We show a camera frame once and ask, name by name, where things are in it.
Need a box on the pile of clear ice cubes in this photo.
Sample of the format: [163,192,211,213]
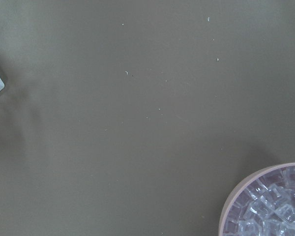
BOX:
[223,167,295,236]

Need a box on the pink bowl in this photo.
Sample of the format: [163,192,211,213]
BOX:
[218,161,295,236]

